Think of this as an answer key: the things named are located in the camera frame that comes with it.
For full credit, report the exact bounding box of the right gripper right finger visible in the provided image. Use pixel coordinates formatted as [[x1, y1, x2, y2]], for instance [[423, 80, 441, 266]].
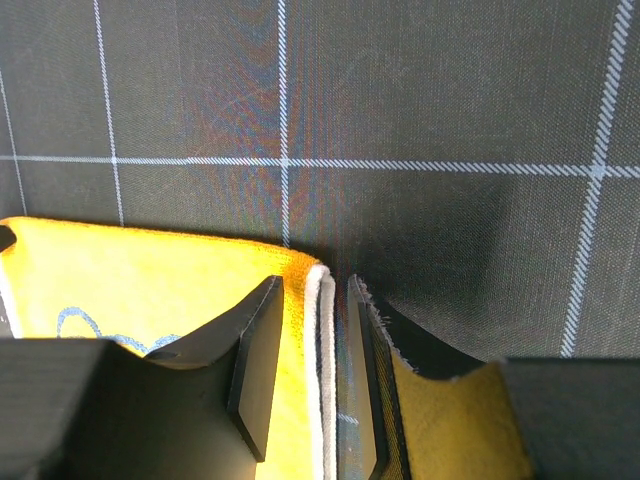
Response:
[[348, 277, 639, 479]]

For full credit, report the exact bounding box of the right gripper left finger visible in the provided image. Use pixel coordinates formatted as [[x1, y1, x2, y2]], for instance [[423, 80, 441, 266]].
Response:
[[1, 276, 284, 479]]

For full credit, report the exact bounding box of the colourful patterned towel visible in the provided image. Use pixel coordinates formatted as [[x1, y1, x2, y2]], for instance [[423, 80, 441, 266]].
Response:
[[1, 217, 337, 479]]

